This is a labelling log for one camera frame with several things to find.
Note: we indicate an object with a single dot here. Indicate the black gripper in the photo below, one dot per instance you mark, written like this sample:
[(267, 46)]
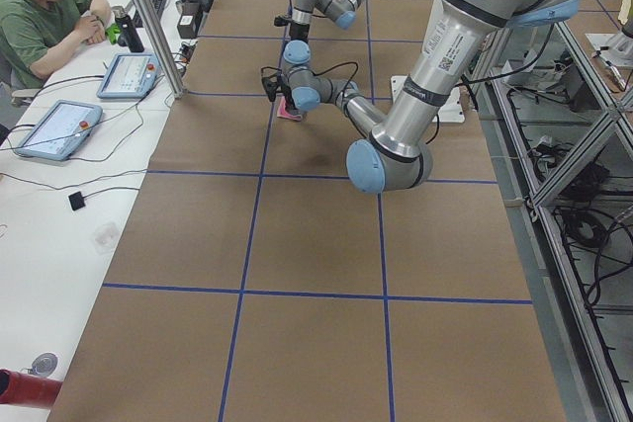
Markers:
[(299, 28), (288, 96)]

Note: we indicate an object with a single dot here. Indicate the pink square towel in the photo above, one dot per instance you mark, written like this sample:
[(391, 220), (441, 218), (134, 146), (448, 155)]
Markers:
[(294, 119)]

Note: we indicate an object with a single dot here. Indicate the black box with label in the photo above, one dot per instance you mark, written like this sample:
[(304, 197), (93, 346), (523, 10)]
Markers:
[(191, 15)]

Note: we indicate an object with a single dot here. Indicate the far teach pendant tablet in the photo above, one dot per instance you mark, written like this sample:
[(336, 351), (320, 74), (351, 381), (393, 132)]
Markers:
[(129, 76)]

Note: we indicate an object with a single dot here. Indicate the teach pendant tablet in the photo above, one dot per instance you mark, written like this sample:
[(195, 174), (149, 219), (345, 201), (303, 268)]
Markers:
[(129, 76), (61, 131)]

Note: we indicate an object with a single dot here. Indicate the black water bottle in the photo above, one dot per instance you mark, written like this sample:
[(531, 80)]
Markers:
[(127, 29)]

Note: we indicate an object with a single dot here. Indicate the brown paper table cover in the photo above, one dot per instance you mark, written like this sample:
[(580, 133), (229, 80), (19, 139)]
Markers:
[(253, 282)]

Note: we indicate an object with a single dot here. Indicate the green object on desk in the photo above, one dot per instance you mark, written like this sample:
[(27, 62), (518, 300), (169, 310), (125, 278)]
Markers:
[(112, 33)]

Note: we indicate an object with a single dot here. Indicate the near teach pendant tablet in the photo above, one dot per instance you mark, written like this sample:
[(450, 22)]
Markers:
[(61, 131)]

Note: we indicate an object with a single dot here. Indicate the small black square device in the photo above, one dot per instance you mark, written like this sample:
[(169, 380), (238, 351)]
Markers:
[(76, 201)]

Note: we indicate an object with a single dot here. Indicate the person in green shirt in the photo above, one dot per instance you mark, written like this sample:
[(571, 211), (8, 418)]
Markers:
[(39, 37)]

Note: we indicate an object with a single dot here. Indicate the red cylinder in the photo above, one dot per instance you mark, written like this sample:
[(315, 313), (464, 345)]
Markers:
[(25, 390)]

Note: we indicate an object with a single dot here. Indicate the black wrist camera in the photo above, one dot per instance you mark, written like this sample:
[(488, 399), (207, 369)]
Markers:
[(272, 85), (282, 21)]

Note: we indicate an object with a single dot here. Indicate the aluminium frame post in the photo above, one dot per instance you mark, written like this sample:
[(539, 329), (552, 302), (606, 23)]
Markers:
[(160, 46)]

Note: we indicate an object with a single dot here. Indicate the aluminium side frame rail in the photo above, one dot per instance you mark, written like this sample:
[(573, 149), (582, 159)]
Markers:
[(568, 112)]

